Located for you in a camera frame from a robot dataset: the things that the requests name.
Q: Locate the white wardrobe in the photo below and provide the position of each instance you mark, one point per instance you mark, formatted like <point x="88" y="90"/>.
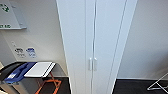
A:
<point x="127" y="20"/>

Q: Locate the blue and white wall sticker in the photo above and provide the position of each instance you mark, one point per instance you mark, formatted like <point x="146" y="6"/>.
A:
<point x="31" y="52"/>

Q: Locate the white board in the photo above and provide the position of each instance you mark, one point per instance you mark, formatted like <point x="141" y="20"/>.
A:
<point x="39" y="69"/>

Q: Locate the white wardrobe door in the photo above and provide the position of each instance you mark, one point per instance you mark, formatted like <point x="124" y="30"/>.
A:
<point x="106" y="40"/>
<point x="78" y="40"/>

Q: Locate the orange metal frame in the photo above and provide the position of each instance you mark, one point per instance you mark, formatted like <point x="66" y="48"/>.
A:
<point x="52" y="81"/>

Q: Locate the white first aid cabinet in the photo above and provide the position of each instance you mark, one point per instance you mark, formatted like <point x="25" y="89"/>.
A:
<point x="13" y="15"/>

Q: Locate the black and white wall sticker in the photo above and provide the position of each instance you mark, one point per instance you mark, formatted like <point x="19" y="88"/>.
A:
<point x="19" y="52"/>

